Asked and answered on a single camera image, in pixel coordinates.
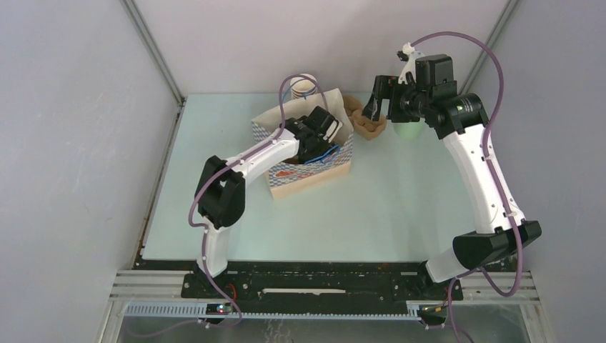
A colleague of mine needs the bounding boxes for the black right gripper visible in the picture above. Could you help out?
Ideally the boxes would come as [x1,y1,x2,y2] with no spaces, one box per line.
[362,75,431,123]

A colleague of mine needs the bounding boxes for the paper takeout bag blue handles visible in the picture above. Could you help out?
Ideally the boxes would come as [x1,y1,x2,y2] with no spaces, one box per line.
[252,88,354,199]

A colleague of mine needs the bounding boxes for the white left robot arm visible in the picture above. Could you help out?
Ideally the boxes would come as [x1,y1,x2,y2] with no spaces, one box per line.
[188,106,343,298]

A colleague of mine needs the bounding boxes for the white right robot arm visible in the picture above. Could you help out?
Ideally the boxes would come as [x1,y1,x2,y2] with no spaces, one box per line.
[362,73,542,299]

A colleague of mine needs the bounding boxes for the brown pulp cup carrier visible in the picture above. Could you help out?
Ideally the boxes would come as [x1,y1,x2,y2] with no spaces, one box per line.
[342,95,387,141]

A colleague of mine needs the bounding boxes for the stack of brown paper cups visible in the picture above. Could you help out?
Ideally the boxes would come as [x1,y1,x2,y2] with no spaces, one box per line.
[289,74,317,99]

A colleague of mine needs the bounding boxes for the green straw holder cup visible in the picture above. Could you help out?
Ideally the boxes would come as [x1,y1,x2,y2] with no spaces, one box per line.
[393,121,425,139]

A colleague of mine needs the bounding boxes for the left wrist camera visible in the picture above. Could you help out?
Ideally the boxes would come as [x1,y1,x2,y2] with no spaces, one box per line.
[324,119,343,143]

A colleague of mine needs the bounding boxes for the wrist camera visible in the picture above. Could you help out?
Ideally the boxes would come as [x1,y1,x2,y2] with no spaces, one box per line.
[397,43,456,90]
[324,119,343,143]

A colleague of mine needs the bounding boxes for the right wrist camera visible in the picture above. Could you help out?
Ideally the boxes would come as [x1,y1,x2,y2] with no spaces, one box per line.
[397,43,456,90]

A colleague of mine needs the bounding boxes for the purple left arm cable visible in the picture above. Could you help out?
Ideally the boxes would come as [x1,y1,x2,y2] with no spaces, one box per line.
[188,74,332,332]

